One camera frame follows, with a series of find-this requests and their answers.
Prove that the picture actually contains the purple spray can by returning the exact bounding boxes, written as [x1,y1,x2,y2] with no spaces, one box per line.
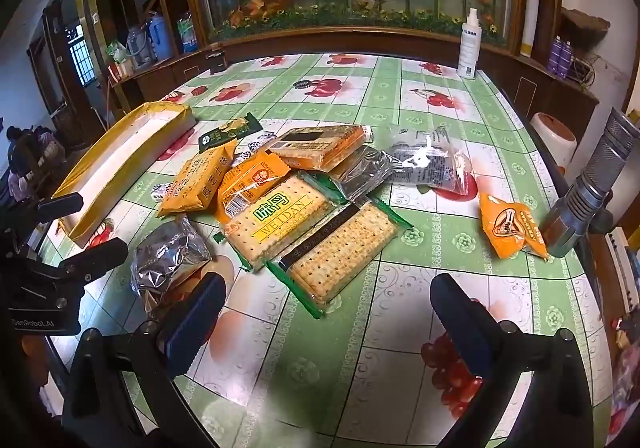
[547,35,563,75]
[558,39,574,79]

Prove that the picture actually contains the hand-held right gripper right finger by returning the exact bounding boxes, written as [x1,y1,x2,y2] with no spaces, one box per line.
[430,273,593,448]

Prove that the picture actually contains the grey metal flashlight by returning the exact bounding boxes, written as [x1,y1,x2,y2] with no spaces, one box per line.
[539,107,640,260]

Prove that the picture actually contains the white stool with red top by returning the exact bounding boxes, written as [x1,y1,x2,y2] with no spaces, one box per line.
[529,112,577,170]

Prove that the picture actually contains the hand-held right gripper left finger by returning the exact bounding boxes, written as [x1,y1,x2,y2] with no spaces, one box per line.
[62,272,228,448]

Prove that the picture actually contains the cracker packet with yellow label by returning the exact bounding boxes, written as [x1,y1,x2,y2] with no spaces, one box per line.
[219,173,347,274]

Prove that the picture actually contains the blue thermos jug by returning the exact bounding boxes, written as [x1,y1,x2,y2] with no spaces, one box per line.
[147,12,174,61]

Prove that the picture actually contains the cracker packet with dark stripe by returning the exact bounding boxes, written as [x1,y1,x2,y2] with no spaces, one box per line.
[266,198,415,320]

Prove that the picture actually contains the small orange snack packet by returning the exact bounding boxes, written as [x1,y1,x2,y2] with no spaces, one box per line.
[477,190,551,262]

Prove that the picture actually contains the long yellow tray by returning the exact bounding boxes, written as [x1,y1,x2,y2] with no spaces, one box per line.
[50,100,197,249]

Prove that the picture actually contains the green and white bag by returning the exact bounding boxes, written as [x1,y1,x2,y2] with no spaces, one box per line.
[177,12,199,54]

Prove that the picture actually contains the white spray bottle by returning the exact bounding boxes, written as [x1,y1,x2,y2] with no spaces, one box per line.
[456,8,494,80]

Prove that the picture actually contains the dark green snack packet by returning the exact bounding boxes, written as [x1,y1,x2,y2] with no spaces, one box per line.
[198,112,264,155]

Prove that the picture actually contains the clear orange-edged cracker packet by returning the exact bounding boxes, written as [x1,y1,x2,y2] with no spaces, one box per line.
[269,124,374,174]

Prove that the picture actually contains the orange biscuit packet with characters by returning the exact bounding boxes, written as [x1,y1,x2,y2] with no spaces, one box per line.
[157,140,239,219]

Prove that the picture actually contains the orange snack packet white logo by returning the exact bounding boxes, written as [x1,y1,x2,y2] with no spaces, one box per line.
[215,150,292,229]

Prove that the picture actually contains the grey water jug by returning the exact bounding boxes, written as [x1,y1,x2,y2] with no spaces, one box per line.
[125,25,153,70]

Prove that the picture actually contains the silver foil packet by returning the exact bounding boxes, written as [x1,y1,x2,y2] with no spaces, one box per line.
[131,215,214,310]

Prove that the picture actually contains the small black box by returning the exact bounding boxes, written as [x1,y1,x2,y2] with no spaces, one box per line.
[204,49,230,75]

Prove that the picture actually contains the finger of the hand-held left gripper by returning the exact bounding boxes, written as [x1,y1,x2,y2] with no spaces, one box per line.
[15,193,84,225]
[59,237,130,286]

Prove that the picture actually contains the clear packet of dark snacks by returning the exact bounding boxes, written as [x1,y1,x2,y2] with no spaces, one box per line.
[389,124,474,197]

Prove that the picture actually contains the fruit print green tablecloth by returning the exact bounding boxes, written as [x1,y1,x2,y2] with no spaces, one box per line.
[39,52,617,448]

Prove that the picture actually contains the silver-backed cracker packet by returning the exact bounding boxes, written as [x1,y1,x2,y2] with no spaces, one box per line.
[327,145,397,203]

